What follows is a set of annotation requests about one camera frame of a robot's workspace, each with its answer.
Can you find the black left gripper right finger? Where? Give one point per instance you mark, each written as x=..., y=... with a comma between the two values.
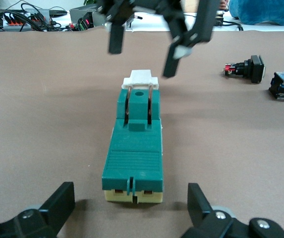
x=218, y=225

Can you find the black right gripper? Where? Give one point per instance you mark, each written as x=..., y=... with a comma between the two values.
x=156, y=6

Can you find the black square button red block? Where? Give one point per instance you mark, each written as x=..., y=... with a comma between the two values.
x=255, y=69

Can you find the grey metal box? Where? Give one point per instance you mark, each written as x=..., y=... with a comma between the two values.
x=76, y=15

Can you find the blue cushion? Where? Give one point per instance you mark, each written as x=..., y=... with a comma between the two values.
x=268, y=12

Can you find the grey power strip orange plugs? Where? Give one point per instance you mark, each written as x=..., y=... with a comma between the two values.
x=20, y=22

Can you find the grey metal camera bracket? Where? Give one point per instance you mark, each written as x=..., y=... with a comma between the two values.
x=129, y=26

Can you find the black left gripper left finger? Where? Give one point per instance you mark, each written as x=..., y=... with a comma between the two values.
x=32, y=223

